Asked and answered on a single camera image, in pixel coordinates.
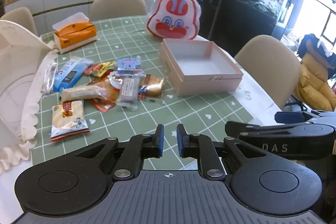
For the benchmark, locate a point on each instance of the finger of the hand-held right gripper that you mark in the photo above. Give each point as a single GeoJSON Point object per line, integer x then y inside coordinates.
{"type": "Point", "coordinates": [288, 117]}
{"type": "Point", "coordinates": [241, 129]}

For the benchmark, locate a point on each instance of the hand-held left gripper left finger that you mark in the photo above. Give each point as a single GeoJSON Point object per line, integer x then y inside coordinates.
{"type": "Point", "coordinates": [160, 141]}

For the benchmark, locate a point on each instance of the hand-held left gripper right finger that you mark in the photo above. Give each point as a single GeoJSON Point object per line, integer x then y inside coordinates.
{"type": "Point", "coordinates": [181, 141]}

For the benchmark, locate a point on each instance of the golden bun packet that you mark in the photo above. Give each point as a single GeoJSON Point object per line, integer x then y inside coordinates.
{"type": "Point", "coordinates": [153, 87]}

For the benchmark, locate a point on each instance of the pink cardboard box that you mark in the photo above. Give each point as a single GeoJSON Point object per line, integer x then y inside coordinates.
{"type": "Point", "coordinates": [207, 82]}

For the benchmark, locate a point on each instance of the red chicken leg packet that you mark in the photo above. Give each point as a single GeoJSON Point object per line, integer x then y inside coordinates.
{"type": "Point", "coordinates": [106, 94]}

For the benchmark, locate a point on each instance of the red white snack packet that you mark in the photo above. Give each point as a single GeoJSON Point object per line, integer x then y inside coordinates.
{"type": "Point", "coordinates": [115, 81]}

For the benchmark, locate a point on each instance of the purple cartoon snack packet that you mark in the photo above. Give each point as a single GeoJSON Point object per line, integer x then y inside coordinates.
{"type": "Point", "coordinates": [129, 65]}

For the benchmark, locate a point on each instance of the rice cracker packet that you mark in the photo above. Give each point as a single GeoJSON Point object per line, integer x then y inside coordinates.
{"type": "Point", "coordinates": [68, 120]}

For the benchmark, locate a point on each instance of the red yellow snack packet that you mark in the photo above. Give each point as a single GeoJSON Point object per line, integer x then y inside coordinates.
{"type": "Point", "coordinates": [99, 68]}

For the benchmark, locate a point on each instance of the brown bar snack packet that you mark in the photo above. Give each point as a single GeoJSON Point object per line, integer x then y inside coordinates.
{"type": "Point", "coordinates": [78, 92]}

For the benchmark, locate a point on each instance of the blue snack packet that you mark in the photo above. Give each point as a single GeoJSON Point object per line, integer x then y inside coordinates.
{"type": "Point", "coordinates": [69, 74]}

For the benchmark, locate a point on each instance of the green checked tablecloth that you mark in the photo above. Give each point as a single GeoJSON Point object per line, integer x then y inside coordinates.
{"type": "Point", "coordinates": [183, 108]}

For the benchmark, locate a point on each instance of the yellow armchair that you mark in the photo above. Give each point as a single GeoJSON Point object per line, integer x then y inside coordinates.
{"type": "Point", "coordinates": [312, 82]}

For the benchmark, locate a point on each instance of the beige dining chair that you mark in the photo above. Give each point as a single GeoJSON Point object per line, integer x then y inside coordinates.
{"type": "Point", "coordinates": [18, 20]}
{"type": "Point", "coordinates": [273, 61]}
{"type": "Point", "coordinates": [118, 6]}

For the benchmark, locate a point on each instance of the dark jacket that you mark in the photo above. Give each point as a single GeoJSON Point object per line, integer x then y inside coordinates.
{"type": "Point", "coordinates": [311, 44]}

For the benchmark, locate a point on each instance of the black fish tank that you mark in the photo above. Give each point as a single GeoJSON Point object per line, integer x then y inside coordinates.
{"type": "Point", "coordinates": [246, 16]}

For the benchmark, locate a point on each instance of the red white rabbit bag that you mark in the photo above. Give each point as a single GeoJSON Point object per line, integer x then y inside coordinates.
{"type": "Point", "coordinates": [174, 16]}

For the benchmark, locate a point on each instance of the orange tissue box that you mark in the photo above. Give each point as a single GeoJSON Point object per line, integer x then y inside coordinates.
{"type": "Point", "coordinates": [76, 36]}

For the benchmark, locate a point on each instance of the white scalloped cloth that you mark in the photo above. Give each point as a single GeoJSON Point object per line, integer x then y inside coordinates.
{"type": "Point", "coordinates": [18, 87]}

